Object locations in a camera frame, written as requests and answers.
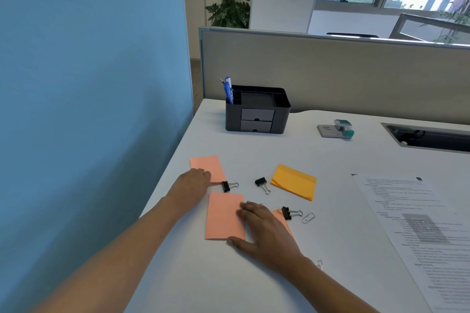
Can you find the beige desk partition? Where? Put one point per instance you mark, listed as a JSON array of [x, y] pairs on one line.
[[348, 70]]

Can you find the blue partition panel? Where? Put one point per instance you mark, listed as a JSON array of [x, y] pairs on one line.
[[91, 122]]

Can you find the person's left fingers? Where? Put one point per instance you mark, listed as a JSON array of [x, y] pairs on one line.
[[203, 176]]

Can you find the person's right forearm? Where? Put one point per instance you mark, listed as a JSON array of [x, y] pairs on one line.
[[330, 290]]

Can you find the person's left hand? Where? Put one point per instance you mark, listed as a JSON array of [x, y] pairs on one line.
[[189, 188]]

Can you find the person's left forearm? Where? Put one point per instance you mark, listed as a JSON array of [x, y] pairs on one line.
[[121, 250]]

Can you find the grey and teal stapler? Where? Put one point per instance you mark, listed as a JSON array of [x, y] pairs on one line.
[[339, 129]]

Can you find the person's right hand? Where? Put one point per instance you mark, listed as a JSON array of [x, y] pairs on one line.
[[270, 239]]

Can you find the silver paper clip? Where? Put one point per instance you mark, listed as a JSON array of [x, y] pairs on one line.
[[308, 217], [319, 264]]

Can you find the green potted plant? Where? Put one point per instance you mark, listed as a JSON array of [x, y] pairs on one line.
[[229, 6]]

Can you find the blue pen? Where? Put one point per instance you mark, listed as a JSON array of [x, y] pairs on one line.
[[229, 91]]

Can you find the dark grey desk organizer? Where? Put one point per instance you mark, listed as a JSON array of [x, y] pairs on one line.
[[257, 114]]

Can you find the small pink paper sheet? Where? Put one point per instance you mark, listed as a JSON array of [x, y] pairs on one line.
[[209, 164]]

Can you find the yellow sticky note pad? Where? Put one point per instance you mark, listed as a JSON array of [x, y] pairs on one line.
[[293, 182]]

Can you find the thin leafy plant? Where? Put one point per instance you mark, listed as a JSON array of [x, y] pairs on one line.
[[459, 12]]

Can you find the clipped pink paper sheet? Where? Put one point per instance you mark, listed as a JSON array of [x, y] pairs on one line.
[[283, 221]]

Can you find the black binder clip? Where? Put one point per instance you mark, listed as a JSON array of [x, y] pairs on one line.
[[226, 187], [286, 213], [261, 182]]

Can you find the large pink paper sheet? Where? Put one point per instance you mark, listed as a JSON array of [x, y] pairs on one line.
[[224, 217]]

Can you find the person's right thumb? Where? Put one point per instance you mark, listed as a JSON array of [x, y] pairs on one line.
[[240, 243]]

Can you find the printed white paper document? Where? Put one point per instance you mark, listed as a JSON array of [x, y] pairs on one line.
[[422, 232]]

